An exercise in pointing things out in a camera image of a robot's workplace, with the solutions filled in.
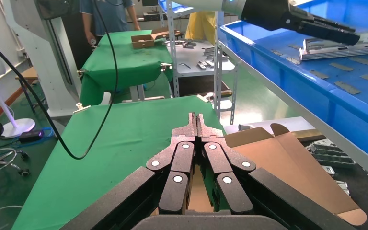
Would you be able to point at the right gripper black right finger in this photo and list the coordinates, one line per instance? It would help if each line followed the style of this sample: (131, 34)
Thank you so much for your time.
(219, 165)

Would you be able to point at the white pipe fitting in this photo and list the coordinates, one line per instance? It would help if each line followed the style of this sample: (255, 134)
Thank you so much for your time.
(245, 127)

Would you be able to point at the small open cardboard box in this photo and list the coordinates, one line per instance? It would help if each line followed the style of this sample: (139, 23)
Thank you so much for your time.
(142, 41)

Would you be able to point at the metal cloth clamp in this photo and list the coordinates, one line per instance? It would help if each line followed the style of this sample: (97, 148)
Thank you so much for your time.
(81, 108)
(81, 73)
(204, 97)
(166, 66)

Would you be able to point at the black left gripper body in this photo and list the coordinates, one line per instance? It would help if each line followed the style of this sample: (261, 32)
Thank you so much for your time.
(266, 14)

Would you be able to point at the brass coloured strip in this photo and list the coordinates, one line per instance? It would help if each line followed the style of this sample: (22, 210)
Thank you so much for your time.
(311, 135)

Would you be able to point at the open brown cardboard box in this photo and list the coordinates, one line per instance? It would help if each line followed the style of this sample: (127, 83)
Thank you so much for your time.
(282, 165)

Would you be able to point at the yellow hanging cloth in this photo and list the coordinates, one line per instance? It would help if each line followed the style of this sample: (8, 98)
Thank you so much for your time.
(200, 28)

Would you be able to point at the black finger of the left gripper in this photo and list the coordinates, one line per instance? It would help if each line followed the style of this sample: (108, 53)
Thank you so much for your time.
(333, 33)
(330, 21)

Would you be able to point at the large blue plastic tray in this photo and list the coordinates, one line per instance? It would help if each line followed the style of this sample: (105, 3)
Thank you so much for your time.
(298, 89)

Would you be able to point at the small metal part on rack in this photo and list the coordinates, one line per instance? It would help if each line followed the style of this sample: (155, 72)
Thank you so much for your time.
(202, 66)
(188, 45)
(210, 50)

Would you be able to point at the blue plastic bin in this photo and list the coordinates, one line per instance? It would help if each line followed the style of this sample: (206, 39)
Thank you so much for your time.
(171, 6)

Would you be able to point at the small wooden bench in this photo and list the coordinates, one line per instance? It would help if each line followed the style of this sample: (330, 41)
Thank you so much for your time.
(28, 73)

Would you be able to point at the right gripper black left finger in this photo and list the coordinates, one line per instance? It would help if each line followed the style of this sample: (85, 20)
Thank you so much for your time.
(180, 165)

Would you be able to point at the black power adapter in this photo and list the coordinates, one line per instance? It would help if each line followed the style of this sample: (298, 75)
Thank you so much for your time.
(31, 136)

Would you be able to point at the green cloth on far table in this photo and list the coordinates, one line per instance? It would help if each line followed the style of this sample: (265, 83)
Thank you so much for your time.
(123, 70)

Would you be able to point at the white standing fan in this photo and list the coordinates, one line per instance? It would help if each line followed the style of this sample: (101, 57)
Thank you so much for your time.
(19, 128)

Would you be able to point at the white metal rack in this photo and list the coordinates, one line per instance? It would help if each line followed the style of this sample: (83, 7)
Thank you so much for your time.
(218, 82)

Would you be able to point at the white machine panel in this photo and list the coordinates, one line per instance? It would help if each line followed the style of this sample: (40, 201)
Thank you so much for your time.
(54, 63)

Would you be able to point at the person in blue shirt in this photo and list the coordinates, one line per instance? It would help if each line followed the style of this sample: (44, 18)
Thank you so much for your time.
(107, 16)

